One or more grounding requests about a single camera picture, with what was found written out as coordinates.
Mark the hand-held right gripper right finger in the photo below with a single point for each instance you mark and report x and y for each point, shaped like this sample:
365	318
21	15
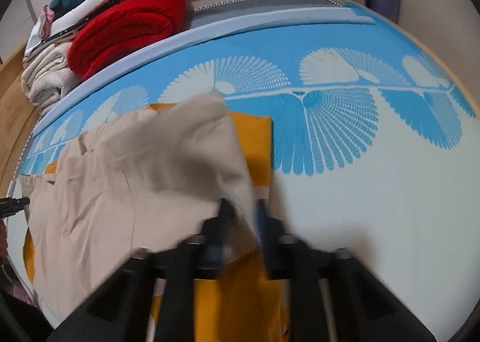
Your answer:
264	240

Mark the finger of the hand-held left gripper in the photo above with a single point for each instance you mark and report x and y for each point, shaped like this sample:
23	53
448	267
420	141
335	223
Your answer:
15	204

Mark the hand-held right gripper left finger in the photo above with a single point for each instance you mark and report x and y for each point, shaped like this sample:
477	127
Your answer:
221	244

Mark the beige and orange jacket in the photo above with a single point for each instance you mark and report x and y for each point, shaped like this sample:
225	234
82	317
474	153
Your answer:
150	162

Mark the blue white patterned bed sheet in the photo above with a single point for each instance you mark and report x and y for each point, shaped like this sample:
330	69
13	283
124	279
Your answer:
375	195

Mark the pink cloth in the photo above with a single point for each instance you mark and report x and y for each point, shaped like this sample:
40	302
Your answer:
45	19

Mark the red fleece blanket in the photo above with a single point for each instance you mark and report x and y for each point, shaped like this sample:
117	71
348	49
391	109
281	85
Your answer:
127	30

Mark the grey patterned mattress cover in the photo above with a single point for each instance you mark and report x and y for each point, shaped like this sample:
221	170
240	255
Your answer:
243	8

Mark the wooden bed frame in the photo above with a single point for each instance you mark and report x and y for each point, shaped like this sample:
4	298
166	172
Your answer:
11	109

